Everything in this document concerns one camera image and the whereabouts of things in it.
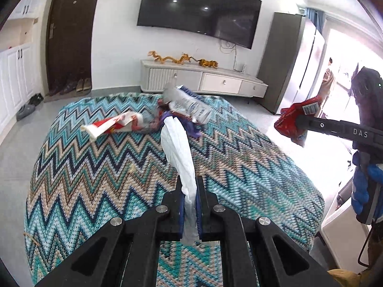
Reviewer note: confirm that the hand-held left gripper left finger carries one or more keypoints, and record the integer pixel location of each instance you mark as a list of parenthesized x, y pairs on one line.
[(181, 212)]

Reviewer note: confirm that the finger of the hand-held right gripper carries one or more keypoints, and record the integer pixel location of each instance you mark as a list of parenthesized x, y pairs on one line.
[(323, 126)]

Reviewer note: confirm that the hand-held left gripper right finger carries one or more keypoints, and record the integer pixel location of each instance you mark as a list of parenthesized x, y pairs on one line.
[(200, 212)]

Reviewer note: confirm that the red snack packet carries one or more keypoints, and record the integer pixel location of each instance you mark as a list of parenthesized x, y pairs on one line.
[(287, 119)]

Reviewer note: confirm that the white plastic bag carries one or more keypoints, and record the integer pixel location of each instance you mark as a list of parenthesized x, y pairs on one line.
[(179, 155)]

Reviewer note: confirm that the purple wrapper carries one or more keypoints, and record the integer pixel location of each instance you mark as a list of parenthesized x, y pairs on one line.
[(194, 130)]

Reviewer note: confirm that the clear plastic bag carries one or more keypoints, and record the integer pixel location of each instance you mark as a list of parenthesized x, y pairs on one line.
[(149, 124)]

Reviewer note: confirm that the white waste bin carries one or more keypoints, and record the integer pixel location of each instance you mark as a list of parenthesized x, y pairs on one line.
[(341, 245)]

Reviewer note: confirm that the person's right hand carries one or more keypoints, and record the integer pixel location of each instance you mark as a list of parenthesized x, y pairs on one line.
[(360, 182)]

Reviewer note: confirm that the grey steel refrigerator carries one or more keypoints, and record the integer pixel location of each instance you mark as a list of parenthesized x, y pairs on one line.
[(281, 65)]

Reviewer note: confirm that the zigzag patterned knitted blanket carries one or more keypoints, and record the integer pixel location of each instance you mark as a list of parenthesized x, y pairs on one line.
[(104, 179)]

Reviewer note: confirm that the blue curtain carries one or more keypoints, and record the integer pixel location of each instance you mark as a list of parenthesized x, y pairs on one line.
[(317, 18)]

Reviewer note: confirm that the white blue milk carton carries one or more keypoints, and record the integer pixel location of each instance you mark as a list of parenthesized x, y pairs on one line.
[(185, 104)]

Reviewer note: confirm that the red white snack wrapper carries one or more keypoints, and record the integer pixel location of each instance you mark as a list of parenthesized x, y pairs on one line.
[(110, 124)]

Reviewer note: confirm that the golden tiger figurine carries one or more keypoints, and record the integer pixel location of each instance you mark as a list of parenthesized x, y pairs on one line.
[(208, 63)]

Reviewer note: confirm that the white television cabinet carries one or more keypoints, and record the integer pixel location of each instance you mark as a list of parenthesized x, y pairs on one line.
[(185, 79)]

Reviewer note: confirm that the golden dragon figurine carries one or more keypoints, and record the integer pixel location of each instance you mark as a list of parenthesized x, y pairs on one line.
[(161, 58), (184, 59)]

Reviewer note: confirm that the person's mustard clothing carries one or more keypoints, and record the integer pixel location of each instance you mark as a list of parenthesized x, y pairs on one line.
[(353, 279)]

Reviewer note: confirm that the beige shoe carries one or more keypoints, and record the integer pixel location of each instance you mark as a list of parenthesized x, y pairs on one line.
[(79, 86), (87, 84)]

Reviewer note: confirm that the black slippers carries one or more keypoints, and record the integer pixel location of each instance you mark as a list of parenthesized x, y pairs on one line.
[(36, 99)]

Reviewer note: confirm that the grey slippers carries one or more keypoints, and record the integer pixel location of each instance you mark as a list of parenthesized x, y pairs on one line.
[(25, 112)]

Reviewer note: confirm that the dark brown entrance door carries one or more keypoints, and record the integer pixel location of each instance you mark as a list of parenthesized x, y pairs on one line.
[(71, 36)]

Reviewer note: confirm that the white built-in cabinet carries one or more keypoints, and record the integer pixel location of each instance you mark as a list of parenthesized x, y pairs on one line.
[(15, 80)]

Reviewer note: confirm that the black wall television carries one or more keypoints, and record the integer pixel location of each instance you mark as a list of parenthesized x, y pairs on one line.
[(197, 6)]

